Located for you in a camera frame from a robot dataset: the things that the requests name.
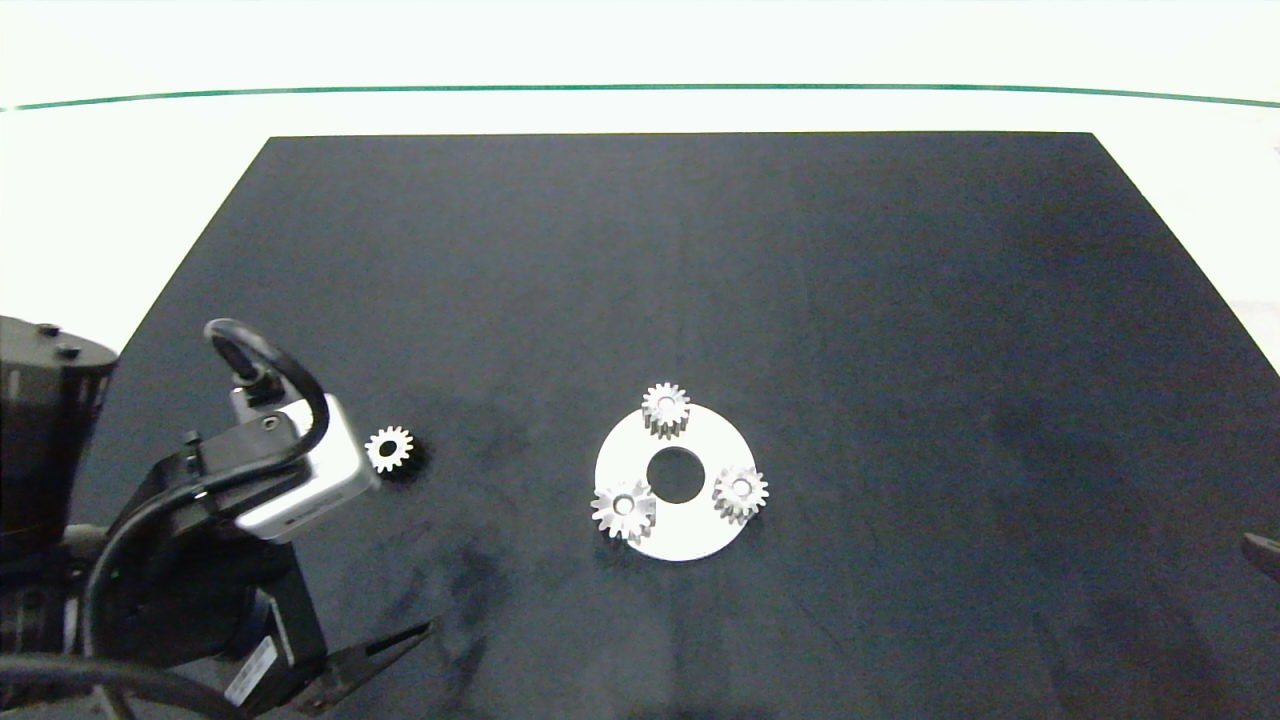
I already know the small steel gear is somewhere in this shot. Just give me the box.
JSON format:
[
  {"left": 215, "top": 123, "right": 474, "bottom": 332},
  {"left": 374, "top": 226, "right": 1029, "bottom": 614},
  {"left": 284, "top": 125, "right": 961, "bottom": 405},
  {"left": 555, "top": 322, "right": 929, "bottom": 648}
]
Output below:
[
  {"left": 642, "top": 383, "right": 691, "bottom": 440},
  {"left": 365, "top": 426, "right": 415, "bottom": 474},
  {"left": 712, "top": 465, "right": 770, "bottom": 525}
]

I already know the larger steel gear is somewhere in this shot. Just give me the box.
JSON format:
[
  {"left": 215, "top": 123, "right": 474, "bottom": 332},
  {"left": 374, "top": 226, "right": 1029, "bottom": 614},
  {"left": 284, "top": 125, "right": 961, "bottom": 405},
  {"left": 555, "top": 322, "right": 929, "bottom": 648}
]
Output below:
[{"left": 590, "top": 480, "right": 658, "bottom": 543}]

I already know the silver boxy wrist camera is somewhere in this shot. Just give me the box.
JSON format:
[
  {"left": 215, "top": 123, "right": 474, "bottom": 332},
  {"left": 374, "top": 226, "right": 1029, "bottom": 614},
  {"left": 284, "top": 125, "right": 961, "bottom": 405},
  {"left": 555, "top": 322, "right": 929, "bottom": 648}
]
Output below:
[{"left": 228, "top": 392, "right": 382, "bottom": 545}]

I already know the round white plate with pins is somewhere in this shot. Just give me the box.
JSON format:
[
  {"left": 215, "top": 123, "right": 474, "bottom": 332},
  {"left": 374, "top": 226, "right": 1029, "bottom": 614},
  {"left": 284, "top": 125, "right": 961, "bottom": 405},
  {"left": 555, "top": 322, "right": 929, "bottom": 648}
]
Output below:
[{"left": 594, "top": 403, "right": 758, "bottom": 562}]

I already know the dark rectangular mat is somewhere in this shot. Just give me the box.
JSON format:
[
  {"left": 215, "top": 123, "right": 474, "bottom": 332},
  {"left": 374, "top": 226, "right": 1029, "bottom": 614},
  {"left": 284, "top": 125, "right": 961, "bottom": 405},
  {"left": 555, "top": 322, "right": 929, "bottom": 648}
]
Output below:
[{"left": 72, "top": 132, "right": 1280, "bottom": 720}]

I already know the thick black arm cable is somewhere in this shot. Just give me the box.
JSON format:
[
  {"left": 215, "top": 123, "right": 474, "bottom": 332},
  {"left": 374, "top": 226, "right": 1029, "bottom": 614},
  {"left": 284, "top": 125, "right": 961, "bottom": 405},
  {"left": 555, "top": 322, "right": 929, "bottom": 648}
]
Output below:
[{"left": 0, "top": 653, "right": 246, "bottom": 720}]

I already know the black camera cable loop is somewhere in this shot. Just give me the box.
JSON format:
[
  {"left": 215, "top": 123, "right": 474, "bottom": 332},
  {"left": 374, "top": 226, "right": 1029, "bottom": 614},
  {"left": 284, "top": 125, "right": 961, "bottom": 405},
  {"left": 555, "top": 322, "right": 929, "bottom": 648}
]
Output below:
[{"left": 204, "top": 318, "right": 332, "bottom": 483}]

